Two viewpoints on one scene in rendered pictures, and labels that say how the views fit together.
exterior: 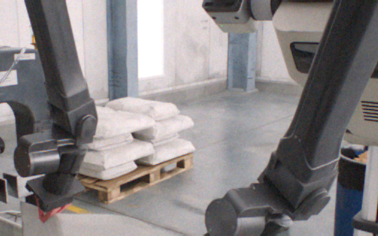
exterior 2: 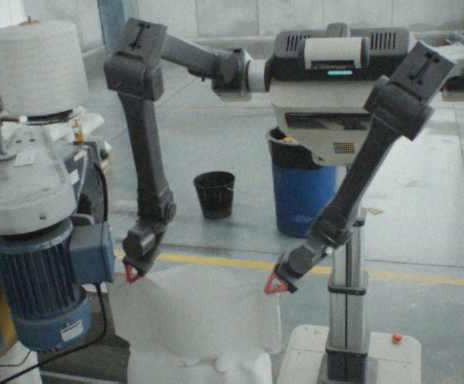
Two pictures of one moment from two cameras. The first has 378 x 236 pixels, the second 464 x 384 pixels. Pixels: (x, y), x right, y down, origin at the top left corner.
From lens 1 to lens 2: 0.72 m
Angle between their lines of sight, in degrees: 21
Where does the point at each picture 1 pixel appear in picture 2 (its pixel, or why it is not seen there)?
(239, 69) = (116, 33)
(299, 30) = (292, 106)
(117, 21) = not seen: outside the picture
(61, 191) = (150, 258)
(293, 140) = (336, 208)
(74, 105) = (163, 199)
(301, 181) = (341, 228)
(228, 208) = (304, 253)
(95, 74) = not seen: outside the picture
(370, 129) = (338, 157)
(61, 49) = (156, 165)
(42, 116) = (95, 197)
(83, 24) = not seen: outside the picture
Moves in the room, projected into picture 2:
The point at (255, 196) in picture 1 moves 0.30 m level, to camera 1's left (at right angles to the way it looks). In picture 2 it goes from (315, 241) to (186, 278)
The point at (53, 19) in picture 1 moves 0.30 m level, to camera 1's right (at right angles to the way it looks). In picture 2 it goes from (153, 148) to (279, 123)
